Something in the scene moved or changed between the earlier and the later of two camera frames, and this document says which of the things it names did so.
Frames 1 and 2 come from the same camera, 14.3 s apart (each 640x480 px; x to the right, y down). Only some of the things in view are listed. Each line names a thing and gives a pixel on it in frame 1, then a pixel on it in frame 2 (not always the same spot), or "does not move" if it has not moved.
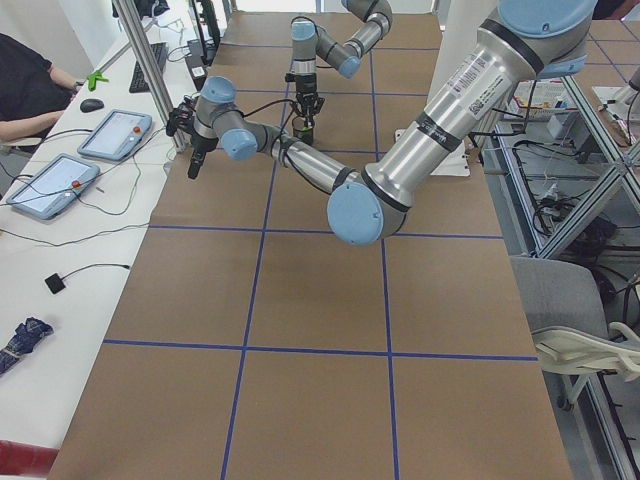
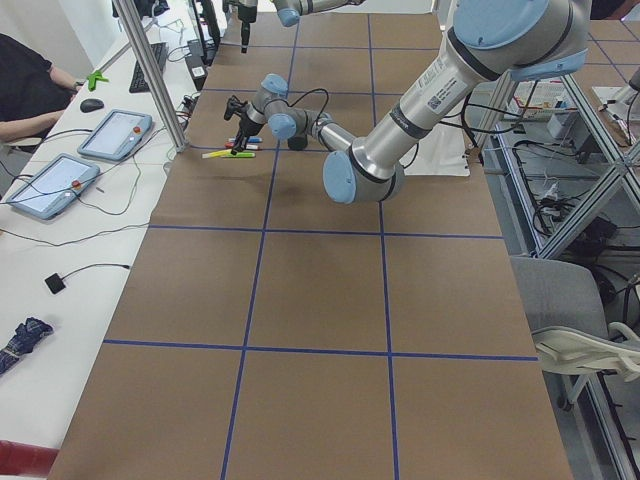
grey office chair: (566, 311) does not move
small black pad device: (55, 283) does not move
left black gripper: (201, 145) -> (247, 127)
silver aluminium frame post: (149, 69) does not move
